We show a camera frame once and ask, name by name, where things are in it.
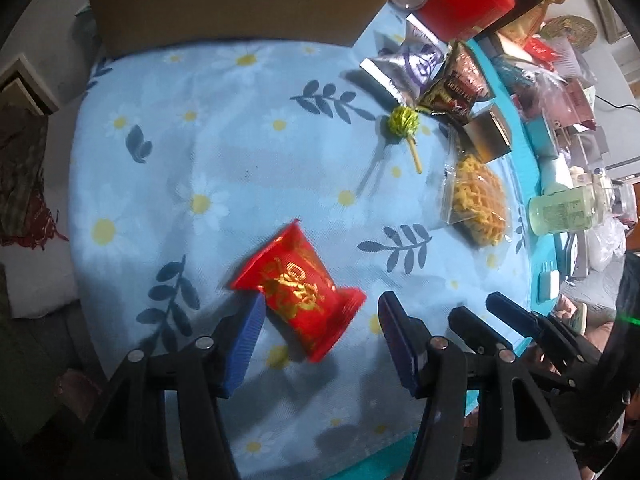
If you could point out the white box with red print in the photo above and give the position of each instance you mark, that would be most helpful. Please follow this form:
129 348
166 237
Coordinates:
35 280

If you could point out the red gold-print snack packet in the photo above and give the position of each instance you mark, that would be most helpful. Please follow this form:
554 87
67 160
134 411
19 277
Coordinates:
300 290

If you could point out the clear noodle snack packet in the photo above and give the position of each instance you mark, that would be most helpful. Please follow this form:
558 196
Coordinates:
477 200

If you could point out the pale green liquid bottle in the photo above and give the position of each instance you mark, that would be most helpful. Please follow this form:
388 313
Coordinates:
560 210

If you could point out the stacked wooden frames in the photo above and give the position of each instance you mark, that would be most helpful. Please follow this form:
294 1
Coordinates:
25 85

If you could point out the yellow green lollipop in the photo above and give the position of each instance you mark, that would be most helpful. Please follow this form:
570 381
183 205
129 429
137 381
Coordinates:
404 122

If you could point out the gold picture frame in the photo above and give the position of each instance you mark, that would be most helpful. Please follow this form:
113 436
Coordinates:
607 10

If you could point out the clear plastic bag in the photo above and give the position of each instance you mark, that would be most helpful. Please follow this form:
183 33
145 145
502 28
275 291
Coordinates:
605 245

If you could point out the red paper packet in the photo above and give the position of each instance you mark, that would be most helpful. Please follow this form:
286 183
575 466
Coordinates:
542 51

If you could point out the white charger case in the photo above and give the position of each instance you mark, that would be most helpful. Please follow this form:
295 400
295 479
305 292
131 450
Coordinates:
549 285

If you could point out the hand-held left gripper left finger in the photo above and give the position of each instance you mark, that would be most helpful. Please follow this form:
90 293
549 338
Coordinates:
245 345

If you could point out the red canister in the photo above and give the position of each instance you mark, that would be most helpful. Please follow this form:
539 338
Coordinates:
460 0

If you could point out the brown patterned cloth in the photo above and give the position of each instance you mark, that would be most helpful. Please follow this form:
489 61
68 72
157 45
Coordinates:
25 175

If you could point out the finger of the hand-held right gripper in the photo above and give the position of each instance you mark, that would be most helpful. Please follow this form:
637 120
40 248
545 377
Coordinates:
545 335
472 325

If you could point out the gold snack bag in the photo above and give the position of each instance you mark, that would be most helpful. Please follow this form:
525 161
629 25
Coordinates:
522 27

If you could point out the small gold box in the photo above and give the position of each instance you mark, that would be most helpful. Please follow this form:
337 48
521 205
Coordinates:
487 135

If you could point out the round woven plate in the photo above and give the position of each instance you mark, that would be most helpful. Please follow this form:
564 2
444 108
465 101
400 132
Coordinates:
570 30

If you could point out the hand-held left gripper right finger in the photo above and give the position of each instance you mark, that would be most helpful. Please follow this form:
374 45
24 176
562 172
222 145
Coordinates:
400 345

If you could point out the purple silver snack packet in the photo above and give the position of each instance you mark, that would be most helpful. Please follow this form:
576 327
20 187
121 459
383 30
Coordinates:
415 62

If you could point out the dark brown snack packet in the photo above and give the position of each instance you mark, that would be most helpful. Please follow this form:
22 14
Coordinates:
457 85

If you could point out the brown cardboard box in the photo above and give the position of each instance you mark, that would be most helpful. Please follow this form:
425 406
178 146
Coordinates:
225 10

